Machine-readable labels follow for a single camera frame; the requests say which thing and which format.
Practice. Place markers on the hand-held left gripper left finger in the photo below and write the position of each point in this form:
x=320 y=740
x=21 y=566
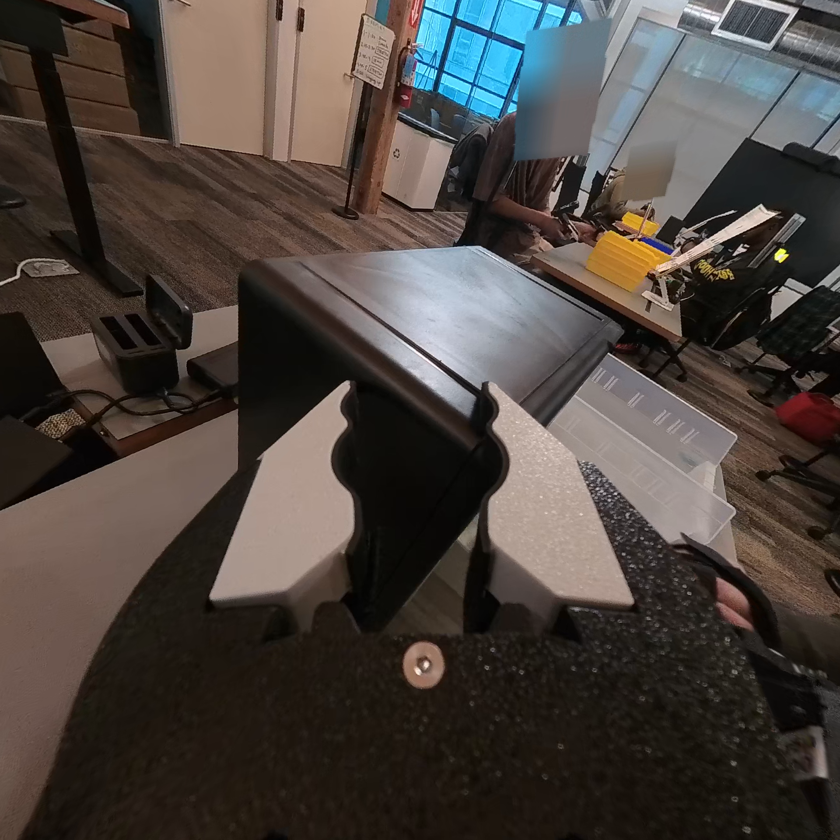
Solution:
x=289 y=525

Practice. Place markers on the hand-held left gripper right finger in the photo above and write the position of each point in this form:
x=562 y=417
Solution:
x=558 y=525

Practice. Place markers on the large clear plastic bin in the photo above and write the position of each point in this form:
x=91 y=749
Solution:
x=656 y=420

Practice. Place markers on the black drawer cabinet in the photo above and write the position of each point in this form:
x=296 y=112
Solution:
x=446 y=308

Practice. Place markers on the person's right hand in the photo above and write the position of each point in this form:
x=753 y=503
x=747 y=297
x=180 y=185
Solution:
x=735 y=604

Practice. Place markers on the black power bank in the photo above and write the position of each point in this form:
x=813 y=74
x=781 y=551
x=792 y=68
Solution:
x=215 y=371

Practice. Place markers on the black office chair base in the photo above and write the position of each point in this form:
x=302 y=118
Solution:
x=804 y=469

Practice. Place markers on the black battery charger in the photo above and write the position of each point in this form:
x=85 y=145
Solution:
x=138 y=354

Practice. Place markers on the grey top desk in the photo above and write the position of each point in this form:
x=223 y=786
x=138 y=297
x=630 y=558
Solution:
x=590 y=285

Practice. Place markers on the black flat box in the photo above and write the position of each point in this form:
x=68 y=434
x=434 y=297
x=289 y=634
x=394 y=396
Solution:
x=29 y=459

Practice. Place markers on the stack of yellow bins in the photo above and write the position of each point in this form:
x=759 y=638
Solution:
x=613 y=262

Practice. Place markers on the red bin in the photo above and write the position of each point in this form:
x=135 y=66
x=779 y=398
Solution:
x=810 y=410

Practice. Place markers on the black flat panel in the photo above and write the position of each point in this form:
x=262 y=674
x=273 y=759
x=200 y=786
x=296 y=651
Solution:
x=26 y=367

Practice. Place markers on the dark plaid office chair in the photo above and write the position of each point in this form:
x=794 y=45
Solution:
x=800 y=328

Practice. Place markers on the slanted white board stand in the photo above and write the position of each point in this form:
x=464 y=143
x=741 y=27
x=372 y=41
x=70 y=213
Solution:
x=732 y=229

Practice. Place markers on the white floor outlet plate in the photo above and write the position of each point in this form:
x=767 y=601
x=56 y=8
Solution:
x=49 y=267

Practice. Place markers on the office chair with grey jacket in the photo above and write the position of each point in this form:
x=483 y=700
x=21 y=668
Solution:
x=471 y=161

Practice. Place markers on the white recycling bin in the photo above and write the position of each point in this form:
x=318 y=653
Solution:
x=417 y=165

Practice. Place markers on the black monitor screen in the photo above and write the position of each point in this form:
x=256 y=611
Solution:
x=741 y=184

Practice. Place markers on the wooden pillar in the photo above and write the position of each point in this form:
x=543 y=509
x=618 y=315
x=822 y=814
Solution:
x=382 y=131

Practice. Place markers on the wooden edged desk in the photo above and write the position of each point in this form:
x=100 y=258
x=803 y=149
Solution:
x=69 y=164

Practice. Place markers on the black round base stand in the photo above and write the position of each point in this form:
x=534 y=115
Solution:
x=10 y=198

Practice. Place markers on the white door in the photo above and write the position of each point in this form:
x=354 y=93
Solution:
x=328 y=79
x=216 y=79

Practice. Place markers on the red fire extinguisher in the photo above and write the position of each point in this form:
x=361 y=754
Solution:
x=407 y=73

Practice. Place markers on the whiteboard sign stand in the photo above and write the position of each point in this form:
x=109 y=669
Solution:
x=374 y=56

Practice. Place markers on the stack of cardboard boxes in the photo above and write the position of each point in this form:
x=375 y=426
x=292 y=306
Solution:
x=92 y=85

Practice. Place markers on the ceiling air vent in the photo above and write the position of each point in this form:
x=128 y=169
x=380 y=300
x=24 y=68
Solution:
x=753 y=21

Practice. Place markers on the silver ceiling duct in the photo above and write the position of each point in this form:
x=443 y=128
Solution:
x=817 y=43

